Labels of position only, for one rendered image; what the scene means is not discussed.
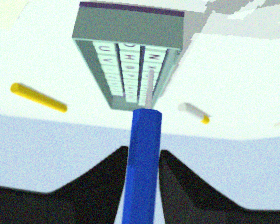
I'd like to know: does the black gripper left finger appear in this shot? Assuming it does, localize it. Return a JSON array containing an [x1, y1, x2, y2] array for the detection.
[[0, 146, 129, 224]]

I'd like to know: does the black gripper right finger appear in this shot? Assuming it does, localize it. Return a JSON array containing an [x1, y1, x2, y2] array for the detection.
[[159, 150, 280, 224]]

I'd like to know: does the blue stylus with grey tip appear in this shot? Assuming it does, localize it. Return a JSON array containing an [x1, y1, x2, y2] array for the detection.
[[122, 69, 162, 224]]

